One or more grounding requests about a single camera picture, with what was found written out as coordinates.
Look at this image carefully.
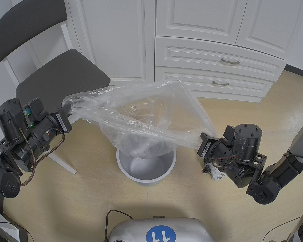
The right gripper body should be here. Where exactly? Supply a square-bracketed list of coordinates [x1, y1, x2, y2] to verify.
[197, 137, 235, 168]

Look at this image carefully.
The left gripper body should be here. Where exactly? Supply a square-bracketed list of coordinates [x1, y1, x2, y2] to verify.
[16, 109, 73, 172]

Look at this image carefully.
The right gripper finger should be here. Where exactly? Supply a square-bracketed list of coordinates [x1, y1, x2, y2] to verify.
[200, 133, 219, 143]

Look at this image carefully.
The white paper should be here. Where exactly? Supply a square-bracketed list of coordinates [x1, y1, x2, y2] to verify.
[209, 164, 228, 180]

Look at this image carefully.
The clear plastic bag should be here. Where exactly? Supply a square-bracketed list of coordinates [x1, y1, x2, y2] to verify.
[62, 80, 217, 161]

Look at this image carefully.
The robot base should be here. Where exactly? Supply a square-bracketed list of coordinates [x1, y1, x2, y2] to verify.
[109, 216, 214, 242]

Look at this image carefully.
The white trash bin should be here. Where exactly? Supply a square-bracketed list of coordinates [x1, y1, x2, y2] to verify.
[116, 125, 177, 185]

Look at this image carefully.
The white chair dark grey seat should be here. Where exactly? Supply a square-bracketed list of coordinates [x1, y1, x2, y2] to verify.
[0, 0, 116, 174]

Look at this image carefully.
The white wardrobe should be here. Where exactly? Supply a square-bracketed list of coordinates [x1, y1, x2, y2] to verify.
[9, 0, 303, 103]

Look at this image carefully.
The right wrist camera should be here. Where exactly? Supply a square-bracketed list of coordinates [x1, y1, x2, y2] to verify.
[223, 126, 237, 146]

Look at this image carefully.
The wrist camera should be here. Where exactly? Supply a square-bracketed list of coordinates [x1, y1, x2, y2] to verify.
[23, 97, 45, 122]
[223, 126, 237, 146]

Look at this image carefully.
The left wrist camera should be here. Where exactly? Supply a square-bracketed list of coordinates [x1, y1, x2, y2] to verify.
[23, 97, 45, 122]

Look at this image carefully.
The black cable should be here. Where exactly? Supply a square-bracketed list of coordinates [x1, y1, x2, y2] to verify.
[105, 210, 134, 242]

